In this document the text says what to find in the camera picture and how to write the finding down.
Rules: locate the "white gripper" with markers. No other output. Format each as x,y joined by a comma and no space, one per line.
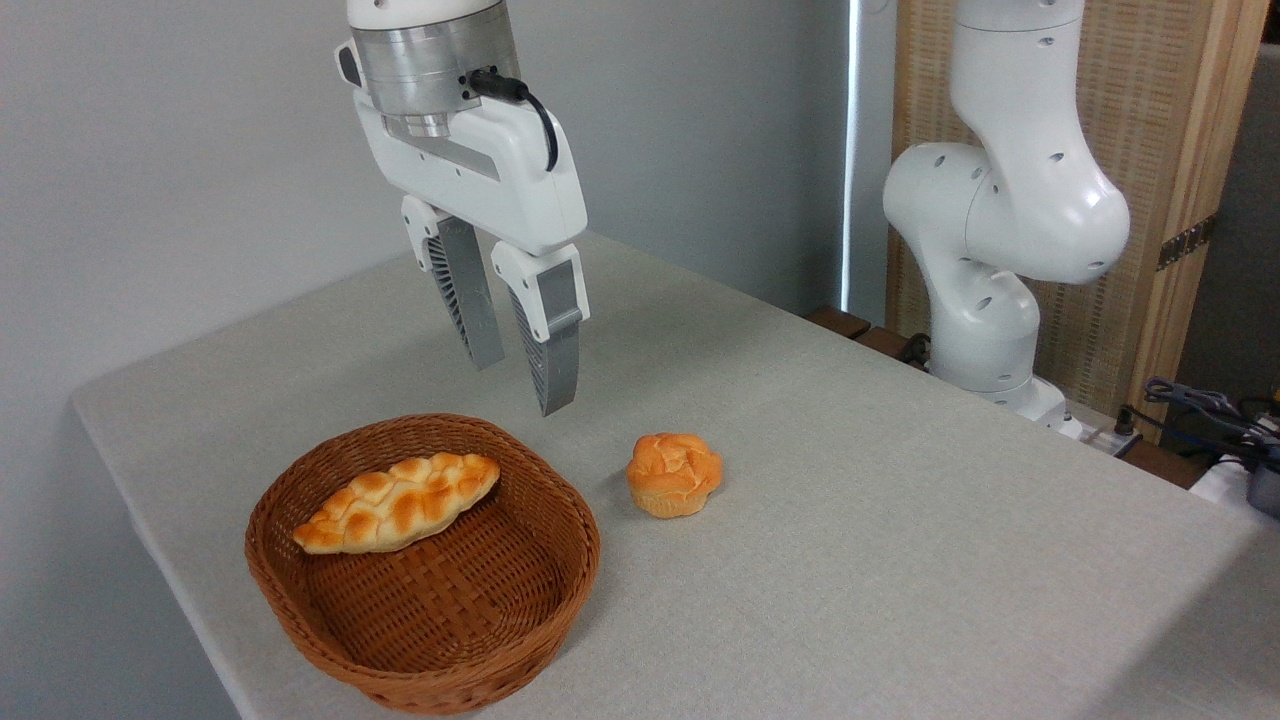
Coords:
500,170

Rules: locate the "round orange bread bun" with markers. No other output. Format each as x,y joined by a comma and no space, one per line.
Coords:
672,472

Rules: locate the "dark wooden base board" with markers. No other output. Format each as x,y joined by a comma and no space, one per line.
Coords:
850,325

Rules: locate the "grey tablecloth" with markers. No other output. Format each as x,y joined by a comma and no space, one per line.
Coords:
880,560

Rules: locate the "metal screen hinge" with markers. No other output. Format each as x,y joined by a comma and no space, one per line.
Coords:
1186,242

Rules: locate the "brown woven wicker basket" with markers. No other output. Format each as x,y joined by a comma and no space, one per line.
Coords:
450,610

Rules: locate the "long braided bread loaf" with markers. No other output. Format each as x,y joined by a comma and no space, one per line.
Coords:
400,503

